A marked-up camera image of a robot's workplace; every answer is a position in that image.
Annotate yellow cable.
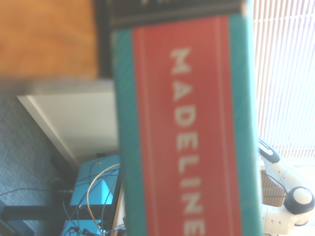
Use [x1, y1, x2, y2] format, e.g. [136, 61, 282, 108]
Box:
[86, 163, 122, 231]

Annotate teal red Madeline book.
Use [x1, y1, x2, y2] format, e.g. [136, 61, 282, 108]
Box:
[110, 13, 264, 236]

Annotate wooden bookshelf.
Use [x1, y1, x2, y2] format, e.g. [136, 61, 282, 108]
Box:
[0, 0, 99, 80]

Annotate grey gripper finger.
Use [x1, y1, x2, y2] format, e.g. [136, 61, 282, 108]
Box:
[108, 0, 248, 31]

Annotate cyan blue box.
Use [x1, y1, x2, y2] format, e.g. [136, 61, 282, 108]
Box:
[60, 154, 122, 236]

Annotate window blinds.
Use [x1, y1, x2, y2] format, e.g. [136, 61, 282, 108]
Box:
[252, 0, 315, 159]

